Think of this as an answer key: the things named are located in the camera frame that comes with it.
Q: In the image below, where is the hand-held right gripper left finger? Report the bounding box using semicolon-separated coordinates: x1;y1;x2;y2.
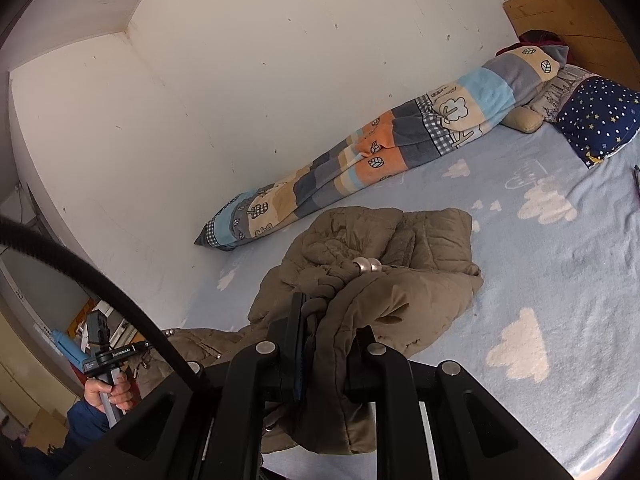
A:
55;292;308;480

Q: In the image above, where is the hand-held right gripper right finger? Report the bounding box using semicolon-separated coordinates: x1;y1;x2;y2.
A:
344;326;572;480

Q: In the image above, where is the brown quilted hooded jacket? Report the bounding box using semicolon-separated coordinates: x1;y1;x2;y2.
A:
134;206;484;457

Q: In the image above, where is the person's left forearm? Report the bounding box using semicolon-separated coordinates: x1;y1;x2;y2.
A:
61;400;117;463

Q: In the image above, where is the person's left hand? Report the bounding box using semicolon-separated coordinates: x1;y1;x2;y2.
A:
82;369;136;417

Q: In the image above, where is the blue plastic item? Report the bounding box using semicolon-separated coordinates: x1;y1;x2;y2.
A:
51;329;90;377

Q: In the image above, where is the bed with light blue sheet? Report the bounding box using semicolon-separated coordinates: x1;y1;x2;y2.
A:
184;127;640;476

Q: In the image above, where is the rolled patchwork quilt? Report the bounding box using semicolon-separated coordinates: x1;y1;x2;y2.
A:
194;44;571;252

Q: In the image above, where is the beige pillow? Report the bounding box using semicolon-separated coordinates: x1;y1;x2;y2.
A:
501;105;547;134

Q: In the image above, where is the grey printed pillow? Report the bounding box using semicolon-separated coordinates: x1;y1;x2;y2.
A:
529;64;597;124

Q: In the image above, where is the navy star-print pillow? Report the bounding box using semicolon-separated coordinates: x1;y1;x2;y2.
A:
555;76;640;169

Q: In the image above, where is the dark red cloth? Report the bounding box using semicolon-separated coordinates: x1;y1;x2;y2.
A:
496;30;562;57

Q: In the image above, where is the wooden headboard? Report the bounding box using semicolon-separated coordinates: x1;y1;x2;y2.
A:
502;0;632;81

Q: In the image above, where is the thick black cable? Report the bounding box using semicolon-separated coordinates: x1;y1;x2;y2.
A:
0;215;207;387

